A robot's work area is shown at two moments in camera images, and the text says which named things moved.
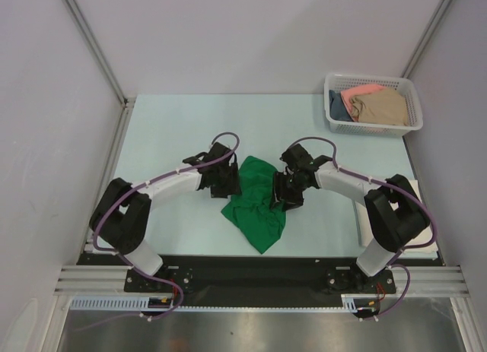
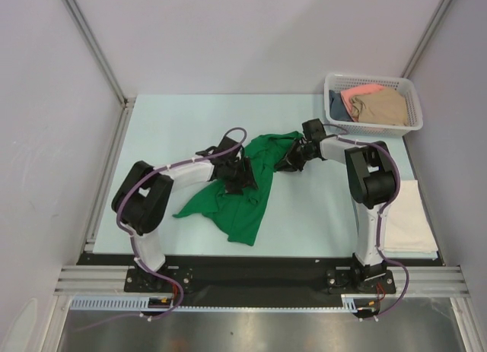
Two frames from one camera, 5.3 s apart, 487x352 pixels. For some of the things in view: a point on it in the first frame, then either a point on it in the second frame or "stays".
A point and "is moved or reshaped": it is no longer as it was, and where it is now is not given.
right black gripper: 286,192 to 293,156
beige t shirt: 386,106 stays
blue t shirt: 338,109 stays
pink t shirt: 348,94 stays
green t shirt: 251,211 is moved or reshaped
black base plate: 255,280 stays
